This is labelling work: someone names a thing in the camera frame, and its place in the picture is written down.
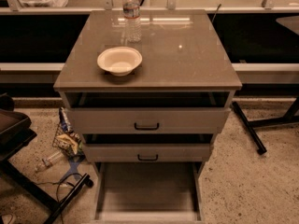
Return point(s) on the wire basket with snacks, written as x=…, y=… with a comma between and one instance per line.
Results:
x=68, y=140

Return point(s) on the grey drawer cabinet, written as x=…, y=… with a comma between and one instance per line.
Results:
x=184, y=65

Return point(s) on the black stand base right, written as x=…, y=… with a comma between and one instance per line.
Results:
x=290, y=117

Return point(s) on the grey drawer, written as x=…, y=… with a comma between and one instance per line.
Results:
x=147, y=152
x=147, y=120
x=148, y=193

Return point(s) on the clear plastic water bottle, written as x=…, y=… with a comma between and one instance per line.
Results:
x=131, y=14

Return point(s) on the empty bottle on floor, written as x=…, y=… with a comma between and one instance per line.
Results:
x=48, y=162

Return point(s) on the white paper bowl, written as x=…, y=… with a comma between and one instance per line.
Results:
x=119, y=61

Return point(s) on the blue floor tape mark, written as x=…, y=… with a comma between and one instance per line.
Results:
x=73, y=162

